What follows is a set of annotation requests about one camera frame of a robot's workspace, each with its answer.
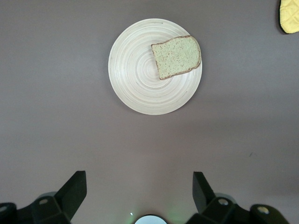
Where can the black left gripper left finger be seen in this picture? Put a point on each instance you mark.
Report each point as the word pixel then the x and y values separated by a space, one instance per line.
pixel 58 207

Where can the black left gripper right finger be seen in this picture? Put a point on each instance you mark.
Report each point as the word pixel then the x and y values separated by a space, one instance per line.
pixel 217 210

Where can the round light wooden plate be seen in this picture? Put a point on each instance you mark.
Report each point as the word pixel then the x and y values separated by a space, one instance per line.
pixel 130 77

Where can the brown bread slice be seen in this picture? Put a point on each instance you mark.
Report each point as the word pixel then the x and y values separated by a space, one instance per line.
pixel 177 57

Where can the brown table cover sheet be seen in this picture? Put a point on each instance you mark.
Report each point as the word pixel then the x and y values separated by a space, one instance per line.
pixel 46 93

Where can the yellow quilted oven mitt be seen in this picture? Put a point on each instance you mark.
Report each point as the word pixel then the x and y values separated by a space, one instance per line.
pixel 290 18

